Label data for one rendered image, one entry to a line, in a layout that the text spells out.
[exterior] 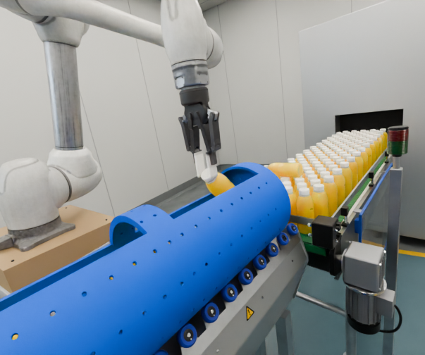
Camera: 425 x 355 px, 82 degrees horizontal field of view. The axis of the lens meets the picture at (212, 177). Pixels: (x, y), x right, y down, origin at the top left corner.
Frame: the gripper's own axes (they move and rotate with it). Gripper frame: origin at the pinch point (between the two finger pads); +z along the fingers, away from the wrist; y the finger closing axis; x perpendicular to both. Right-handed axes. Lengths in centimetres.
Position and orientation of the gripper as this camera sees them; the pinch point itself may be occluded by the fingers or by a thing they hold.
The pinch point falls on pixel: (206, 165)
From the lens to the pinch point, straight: 67.8
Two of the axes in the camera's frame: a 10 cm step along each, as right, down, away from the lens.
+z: 1.5, 9.5, 2.6
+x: 6.6, -3.0, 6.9
